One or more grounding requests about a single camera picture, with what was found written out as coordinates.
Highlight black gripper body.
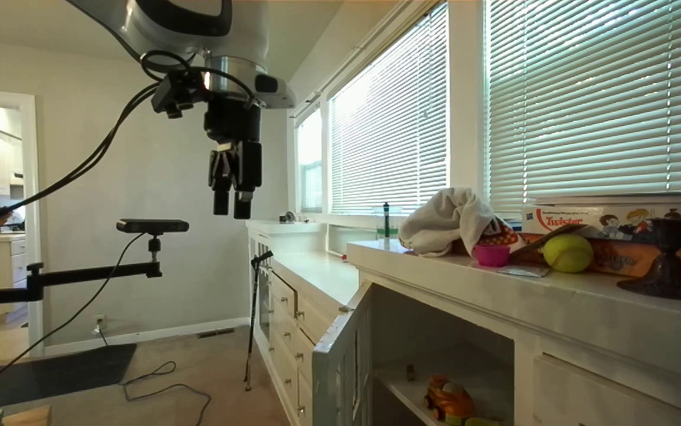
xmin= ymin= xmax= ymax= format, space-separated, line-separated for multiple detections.
xmin=200 ymin=96 xmax=264 ymax=173

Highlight small pink bowl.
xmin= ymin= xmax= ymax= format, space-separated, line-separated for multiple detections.
xmin=471 ymin=238 xmax=514 ymax=270

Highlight white printed cardboard box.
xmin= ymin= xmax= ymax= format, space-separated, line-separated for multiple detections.
xmin=521 ymin=193 xmax=681 ymax=245

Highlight low white drawer cabinet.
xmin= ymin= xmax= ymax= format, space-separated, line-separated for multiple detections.
xmin=243 ymin=218 xmax=365 ymax=426

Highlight thin black tripod stick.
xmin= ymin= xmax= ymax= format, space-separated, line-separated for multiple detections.
xmin=241 ymin=247 xmax=277 ymax=393

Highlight narrow white window blinds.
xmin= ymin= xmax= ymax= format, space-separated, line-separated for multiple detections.
xmin=326 ymin=1 xmax=451 ymax=220

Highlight white towel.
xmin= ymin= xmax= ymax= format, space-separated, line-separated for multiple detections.
xmin=398 ymin=185 xmax=509 ymax=260

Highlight white glass-paned cabinet door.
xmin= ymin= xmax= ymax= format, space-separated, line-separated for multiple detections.
xmin=309 ymin=278 xmax=377 ymax=426

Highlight black floor mat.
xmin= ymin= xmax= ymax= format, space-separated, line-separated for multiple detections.
xmin=0 ymin=340 xmax=140 ymax=415

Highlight small white card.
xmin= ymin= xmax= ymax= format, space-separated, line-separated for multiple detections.
xmin=500 ymin=262 xmax=553 ymax=282

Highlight orange toy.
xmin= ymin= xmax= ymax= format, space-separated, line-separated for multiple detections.
xmin=420 ymin=374 xmax=478 ymax=426

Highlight wooden table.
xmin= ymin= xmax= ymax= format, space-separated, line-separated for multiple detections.
xmin=0 ymin=401 xmax=54 ymax=426

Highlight yellow-green round fruit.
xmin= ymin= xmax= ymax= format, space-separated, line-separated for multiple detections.
xmin=539 ymin=232 xmax=596 ymax=277

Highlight tall white cabinet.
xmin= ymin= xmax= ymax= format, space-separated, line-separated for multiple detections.
xmin=342 ymin=235 xmax=681 ymax=426

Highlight wide white window blinds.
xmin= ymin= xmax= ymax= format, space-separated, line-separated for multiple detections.
xmin=484 ymin=0 xmax=681 ymax=220

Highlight orange flat bag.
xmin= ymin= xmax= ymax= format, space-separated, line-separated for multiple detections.
xmin=586 ymin=234 xmax=681 ymax=303

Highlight dark metal goblet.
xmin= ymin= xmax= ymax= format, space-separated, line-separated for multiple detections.
xmin=615 ymin=207 xmax=681 ymax=304

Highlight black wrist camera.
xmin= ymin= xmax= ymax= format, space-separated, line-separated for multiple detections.
xmin=147 ymin=66 xmax=205 ymax=121

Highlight black stereo camera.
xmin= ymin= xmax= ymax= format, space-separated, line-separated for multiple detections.
xmin=114 ymin=218 xmax=191 ymax=235

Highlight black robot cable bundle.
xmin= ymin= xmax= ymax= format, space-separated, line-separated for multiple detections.
xmin=0 ymin=46 xmax=259 ymax=232

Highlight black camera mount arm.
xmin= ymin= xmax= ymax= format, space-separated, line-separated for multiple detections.
xmin=0 ymin=232 xmax=166 ymax=309

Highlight black camera cable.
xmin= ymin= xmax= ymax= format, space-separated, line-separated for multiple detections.
xmin=0 ymin=232 xmax=148 ymax=404

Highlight black floor cable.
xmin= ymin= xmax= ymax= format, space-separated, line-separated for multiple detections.
xmin=120 ymin=357 xmax=216 ymax=426

